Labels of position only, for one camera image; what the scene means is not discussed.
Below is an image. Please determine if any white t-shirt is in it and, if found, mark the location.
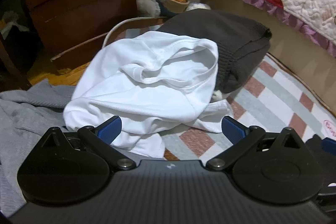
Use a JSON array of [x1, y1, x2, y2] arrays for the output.
[[63, 31, 235, 160]]

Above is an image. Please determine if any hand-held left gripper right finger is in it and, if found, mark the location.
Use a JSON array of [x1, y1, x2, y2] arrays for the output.
[[206, 117, 305, 170]]

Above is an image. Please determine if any beige bed base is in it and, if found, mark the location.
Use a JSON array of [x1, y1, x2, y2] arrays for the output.
[[202, 0, 336, 119]]

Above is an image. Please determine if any checkered pink and grey rug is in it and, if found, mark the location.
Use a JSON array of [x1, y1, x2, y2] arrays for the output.
[[113, 27, 336, 161]]

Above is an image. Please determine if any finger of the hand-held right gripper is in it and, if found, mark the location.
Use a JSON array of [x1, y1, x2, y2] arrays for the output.
[[306, 135, 336, 158]]

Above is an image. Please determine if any white cable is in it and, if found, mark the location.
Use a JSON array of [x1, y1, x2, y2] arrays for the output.
[[50, 17, 168, 60]]

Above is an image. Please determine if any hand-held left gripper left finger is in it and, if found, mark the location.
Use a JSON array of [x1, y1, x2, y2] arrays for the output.
[[39, 116, 136, 170]]

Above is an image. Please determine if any grey-brown knit sweater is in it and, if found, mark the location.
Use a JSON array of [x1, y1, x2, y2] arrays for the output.
[[155, 9, 273, 94]]

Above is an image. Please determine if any brown wooden drawer cabinet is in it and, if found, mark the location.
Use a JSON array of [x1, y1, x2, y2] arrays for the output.
[[16, 0, 139, 72]]

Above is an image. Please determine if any light grey garment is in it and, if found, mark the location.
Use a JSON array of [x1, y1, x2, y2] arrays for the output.
[[0, 79, 79, 218]]

